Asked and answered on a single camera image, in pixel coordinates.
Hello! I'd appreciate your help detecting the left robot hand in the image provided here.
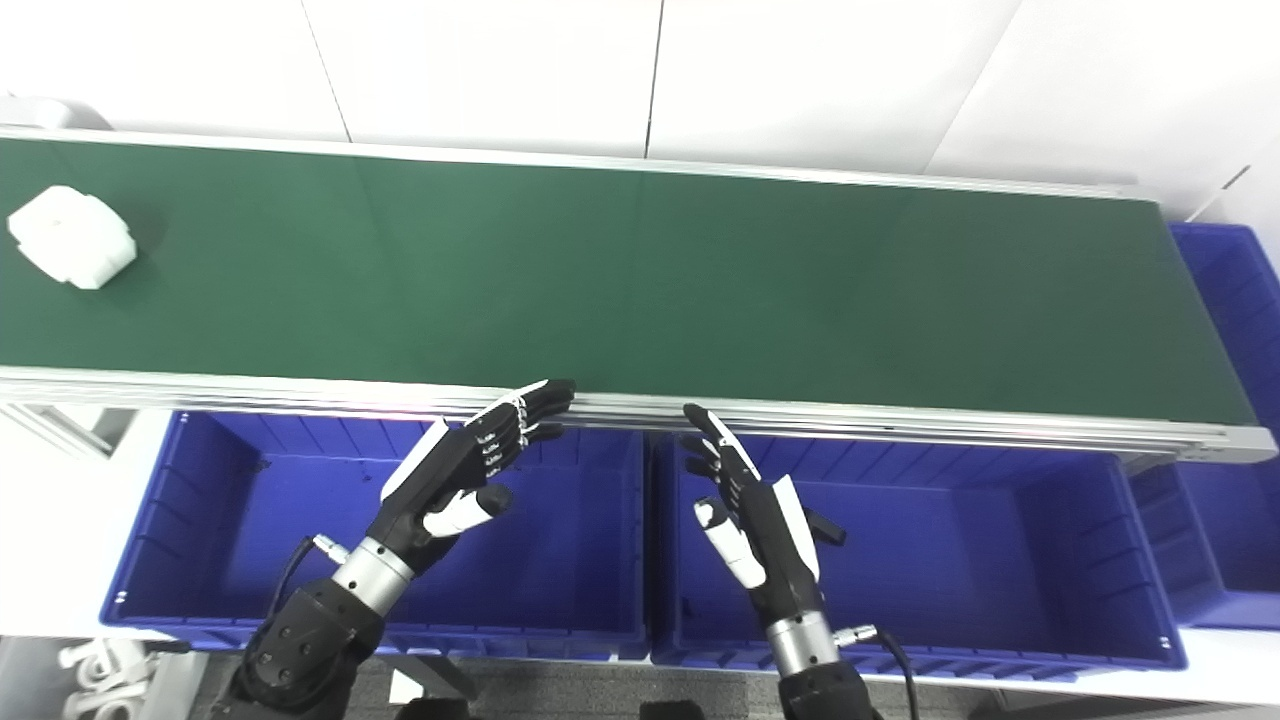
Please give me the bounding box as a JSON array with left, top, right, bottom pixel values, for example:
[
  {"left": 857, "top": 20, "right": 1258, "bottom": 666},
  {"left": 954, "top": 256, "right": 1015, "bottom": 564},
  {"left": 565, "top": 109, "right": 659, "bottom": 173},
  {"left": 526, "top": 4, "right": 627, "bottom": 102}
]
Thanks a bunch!
[{"left": 365, "top": 378, "right": 577, "bottom": 579}]

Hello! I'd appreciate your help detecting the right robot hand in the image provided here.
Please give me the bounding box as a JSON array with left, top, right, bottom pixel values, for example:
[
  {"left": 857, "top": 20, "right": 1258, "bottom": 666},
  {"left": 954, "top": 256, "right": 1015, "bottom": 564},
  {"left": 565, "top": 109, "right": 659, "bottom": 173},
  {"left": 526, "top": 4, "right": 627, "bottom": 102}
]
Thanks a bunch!
[{"left": 678, "top": 403, "right": 827, "bottom": 629}]

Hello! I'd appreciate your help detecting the white plastic part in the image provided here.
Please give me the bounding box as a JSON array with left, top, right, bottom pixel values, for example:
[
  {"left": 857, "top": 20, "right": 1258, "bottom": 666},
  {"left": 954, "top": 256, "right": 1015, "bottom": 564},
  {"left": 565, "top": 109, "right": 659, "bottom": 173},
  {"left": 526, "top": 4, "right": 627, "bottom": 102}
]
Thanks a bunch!
[{"left": 7, "top": 185, "right": 138, "bottom": 291}]

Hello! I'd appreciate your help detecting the blue plastic bin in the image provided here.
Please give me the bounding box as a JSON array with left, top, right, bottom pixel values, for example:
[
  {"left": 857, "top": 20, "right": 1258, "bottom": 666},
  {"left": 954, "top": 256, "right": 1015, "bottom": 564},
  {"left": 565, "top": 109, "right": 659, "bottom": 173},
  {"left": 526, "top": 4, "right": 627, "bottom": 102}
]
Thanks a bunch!
[
  {"left": 100, "top": 408, "right": 651, "bottom": 661},
  {"left": 650, "top": 430, "right": 1189, "bottom": 683},
  {"left": 1130, "top": 222, "right": 1280, "bottom": 631}
]

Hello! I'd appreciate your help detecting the green conveyor belt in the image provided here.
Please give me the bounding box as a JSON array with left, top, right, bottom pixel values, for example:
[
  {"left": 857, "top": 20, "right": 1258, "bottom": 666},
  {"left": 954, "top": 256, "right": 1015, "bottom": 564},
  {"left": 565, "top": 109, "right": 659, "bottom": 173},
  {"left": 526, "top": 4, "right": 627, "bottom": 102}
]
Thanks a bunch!
[
  {"left": 0, "top": 125, "right": 1279, "bottom": 465},
  {"left": 0, "top": 138, "right": 1259, "bottom": 426}
]

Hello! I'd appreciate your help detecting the aluminium conveyor support leg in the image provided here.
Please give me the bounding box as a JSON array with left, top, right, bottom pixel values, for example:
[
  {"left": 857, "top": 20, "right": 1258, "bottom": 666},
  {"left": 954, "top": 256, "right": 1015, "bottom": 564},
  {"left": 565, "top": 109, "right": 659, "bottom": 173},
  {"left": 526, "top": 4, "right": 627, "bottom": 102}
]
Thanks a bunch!
[{"left": 0, "top": 400, "right": 136, "bottom": 459}]

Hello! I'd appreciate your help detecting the grey conveyor motor cover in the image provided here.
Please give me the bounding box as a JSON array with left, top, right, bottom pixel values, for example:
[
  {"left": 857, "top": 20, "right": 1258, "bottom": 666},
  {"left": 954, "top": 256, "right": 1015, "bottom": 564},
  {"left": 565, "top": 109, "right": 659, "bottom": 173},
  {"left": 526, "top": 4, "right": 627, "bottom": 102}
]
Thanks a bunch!
[{"left": 0, "top": 95, "right": 113, "bottom": 133}]

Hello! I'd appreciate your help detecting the white plastic object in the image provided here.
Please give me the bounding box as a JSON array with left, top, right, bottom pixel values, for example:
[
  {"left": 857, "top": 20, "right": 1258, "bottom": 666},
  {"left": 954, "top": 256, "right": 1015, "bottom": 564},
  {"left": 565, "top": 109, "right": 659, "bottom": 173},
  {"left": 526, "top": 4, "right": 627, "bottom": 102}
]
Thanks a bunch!
[{"left": 58, "top": 638, "right": 151, "bottom": 720}]

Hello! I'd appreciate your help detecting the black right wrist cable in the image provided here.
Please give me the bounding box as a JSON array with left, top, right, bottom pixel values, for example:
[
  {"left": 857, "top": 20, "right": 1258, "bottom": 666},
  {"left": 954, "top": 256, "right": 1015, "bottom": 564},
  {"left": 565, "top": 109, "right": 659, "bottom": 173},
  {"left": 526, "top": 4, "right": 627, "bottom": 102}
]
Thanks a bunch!
[{"left": 835, "top": 624, "right": 922, "bottom": 720}]

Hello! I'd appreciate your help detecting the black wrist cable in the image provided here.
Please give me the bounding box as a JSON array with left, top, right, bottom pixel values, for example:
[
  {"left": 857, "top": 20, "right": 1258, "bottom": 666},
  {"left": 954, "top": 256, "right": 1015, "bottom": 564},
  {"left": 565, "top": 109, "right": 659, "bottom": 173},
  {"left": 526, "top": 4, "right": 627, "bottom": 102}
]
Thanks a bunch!
[
  {"left": 265, "top": 534, "right": 351, "bottom": 623},
  {"left": 835, "top": 624, "right": 922, "bottom": 720}
]

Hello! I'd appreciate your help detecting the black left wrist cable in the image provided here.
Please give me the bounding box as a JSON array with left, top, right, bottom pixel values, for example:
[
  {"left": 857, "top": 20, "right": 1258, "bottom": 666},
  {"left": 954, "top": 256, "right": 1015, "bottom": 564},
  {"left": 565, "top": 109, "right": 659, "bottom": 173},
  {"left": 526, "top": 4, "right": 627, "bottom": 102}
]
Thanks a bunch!
[{"left": 265, "top": 534, "right": 351, "bottom": 623}]

